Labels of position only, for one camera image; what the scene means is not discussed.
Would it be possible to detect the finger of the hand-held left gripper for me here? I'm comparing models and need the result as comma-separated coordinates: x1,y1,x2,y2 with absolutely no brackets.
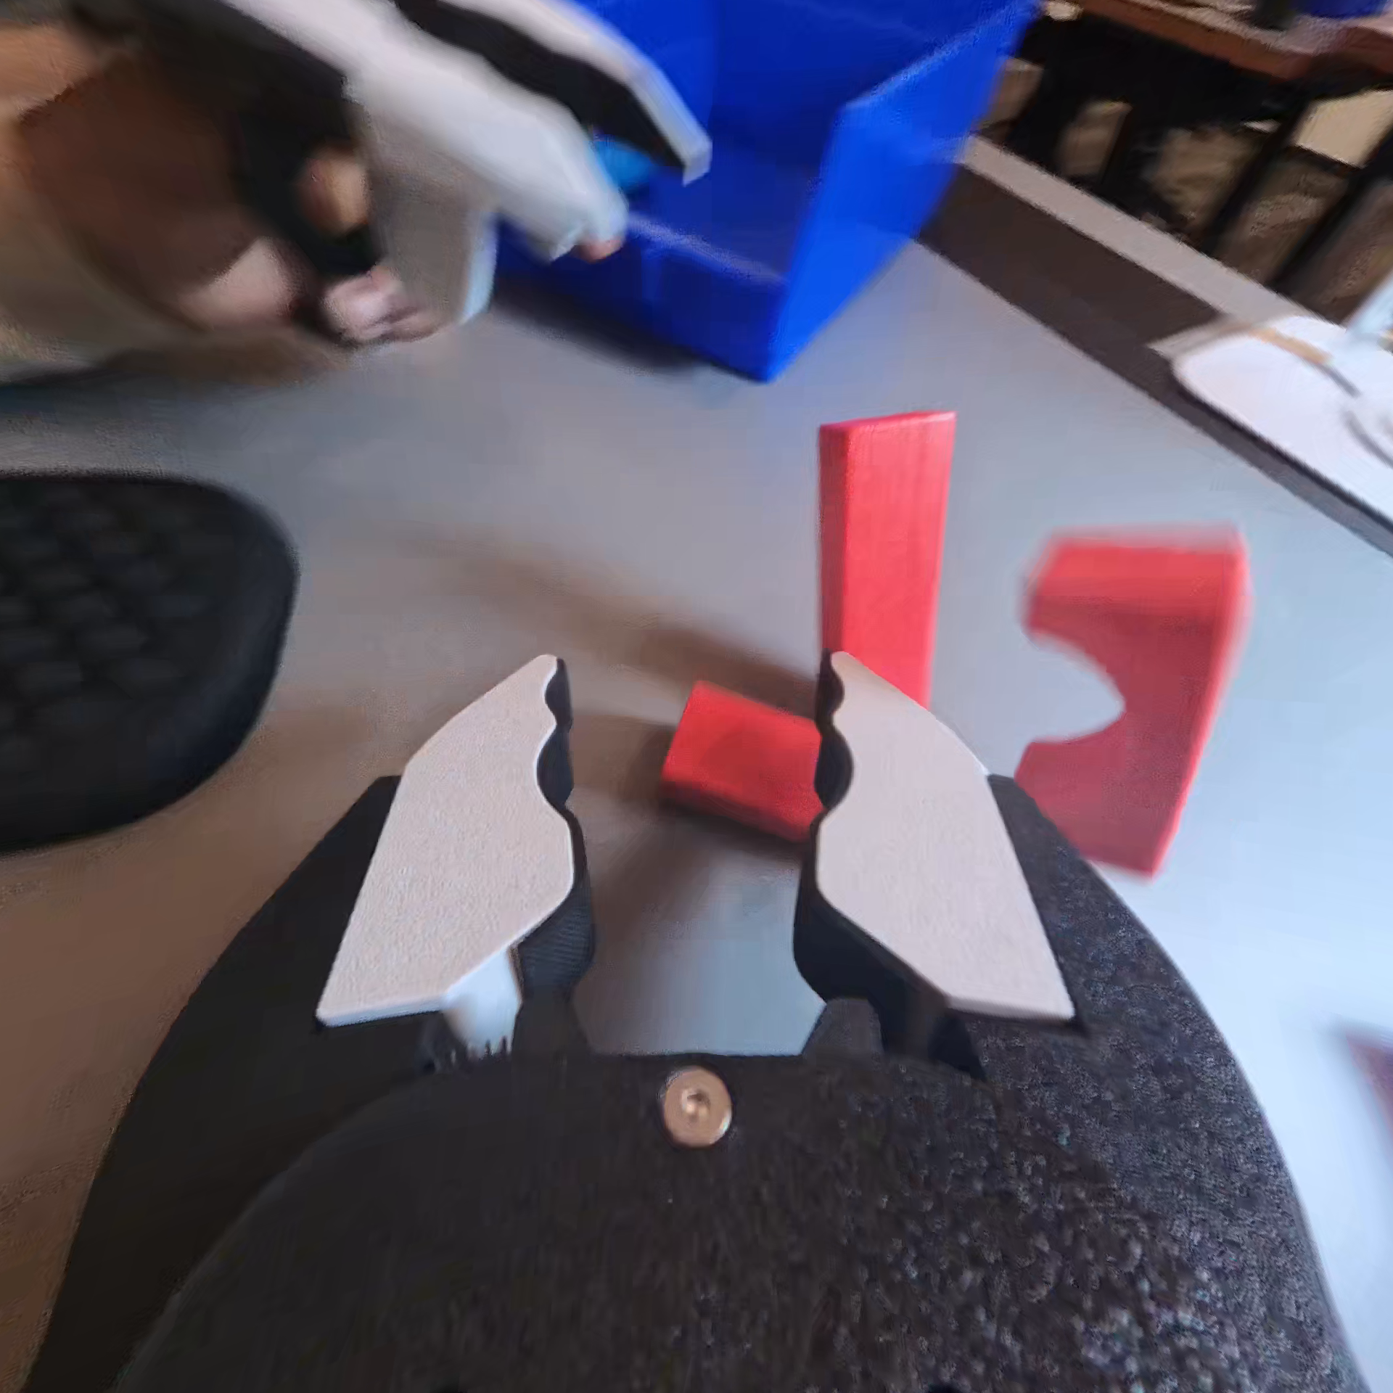
234,0,631,263
399,0,713,186

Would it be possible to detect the red wooden arch block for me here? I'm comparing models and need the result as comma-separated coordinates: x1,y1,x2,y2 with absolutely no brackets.
1014,529,1254,877

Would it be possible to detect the red rectangular wooden block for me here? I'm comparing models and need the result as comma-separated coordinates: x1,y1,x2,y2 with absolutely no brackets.
661,683,826,844
817,412,961,713

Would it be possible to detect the brown wooden table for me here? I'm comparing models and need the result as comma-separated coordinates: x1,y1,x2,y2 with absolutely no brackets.
1046,0,1393,318

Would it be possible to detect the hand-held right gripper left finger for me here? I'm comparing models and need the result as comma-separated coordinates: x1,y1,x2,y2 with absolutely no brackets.
316,657,598,1056

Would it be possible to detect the blue plastic bin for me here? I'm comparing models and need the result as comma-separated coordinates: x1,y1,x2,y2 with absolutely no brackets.
495,0,1036,382

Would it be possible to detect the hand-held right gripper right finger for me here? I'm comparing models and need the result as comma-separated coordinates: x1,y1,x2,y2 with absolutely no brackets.
792,650,1078,1054

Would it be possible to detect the white document stand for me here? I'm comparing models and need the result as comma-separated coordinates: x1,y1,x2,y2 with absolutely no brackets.
1155,278,1393,523

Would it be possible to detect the person's left hand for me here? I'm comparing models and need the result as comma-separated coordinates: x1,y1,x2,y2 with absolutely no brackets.
17,44,443,349

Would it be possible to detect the black padded armrest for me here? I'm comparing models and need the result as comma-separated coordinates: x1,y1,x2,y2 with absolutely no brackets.
0,470,302,856

